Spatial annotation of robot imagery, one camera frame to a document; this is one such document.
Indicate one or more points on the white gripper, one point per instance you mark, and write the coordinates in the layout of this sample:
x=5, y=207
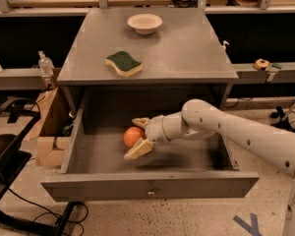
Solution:
x=154, y=128

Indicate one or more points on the orange fruit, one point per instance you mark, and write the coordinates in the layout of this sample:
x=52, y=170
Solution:
x=132, y=135

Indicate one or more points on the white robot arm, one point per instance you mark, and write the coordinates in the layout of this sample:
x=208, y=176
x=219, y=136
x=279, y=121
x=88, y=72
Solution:
x=199, y=119

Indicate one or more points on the grey open top drawer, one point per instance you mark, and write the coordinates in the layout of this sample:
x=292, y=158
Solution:
x=94, y=168

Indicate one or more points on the metal drawer knob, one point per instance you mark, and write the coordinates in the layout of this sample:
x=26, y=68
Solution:
x=150, y=192

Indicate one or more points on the grey cabinet counter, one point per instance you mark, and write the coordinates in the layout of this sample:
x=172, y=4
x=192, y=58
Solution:
x=183, y=50

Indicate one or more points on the green yellow sponge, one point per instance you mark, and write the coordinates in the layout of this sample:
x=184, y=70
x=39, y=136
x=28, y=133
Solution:
x=123, y=64

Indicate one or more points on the cardboard box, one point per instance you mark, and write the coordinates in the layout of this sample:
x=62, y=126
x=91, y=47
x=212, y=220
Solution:
x=51, y=144

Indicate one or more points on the white ceramic bowl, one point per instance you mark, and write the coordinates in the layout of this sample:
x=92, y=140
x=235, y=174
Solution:
x=145, y=23

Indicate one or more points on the clear plastic bottle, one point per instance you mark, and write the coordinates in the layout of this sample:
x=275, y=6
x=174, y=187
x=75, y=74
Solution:
x=45, y=64

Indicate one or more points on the black chair frame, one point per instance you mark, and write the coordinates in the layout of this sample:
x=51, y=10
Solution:
x=12, y=162

